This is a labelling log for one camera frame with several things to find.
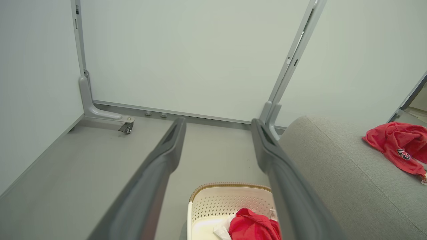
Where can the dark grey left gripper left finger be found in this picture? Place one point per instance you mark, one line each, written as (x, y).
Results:
(143, 186)

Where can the grey partition bottom rail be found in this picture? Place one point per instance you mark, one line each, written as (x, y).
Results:
(206, 117)

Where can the grey aluminium partition post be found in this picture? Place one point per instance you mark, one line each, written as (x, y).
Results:
(298, 43)
(78, 33)
(409, 96)

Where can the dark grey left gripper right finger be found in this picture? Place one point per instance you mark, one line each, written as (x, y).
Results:
(293, 200)

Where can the grey swivel caster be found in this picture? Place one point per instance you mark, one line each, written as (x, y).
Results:
(126, 128)

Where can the cream perforated laundry basket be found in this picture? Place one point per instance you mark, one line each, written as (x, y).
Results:
(213, 203)

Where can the red jersey with number print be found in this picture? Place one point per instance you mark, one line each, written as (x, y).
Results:
(393, 136)

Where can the grey fabric sofa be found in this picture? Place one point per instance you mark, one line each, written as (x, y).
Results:
(333, 173)

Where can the red garment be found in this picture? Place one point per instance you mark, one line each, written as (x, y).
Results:
(250, 226)

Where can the grey partition foot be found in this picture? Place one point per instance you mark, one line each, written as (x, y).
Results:
(276, 116)
(265, 111)
(86, 100)

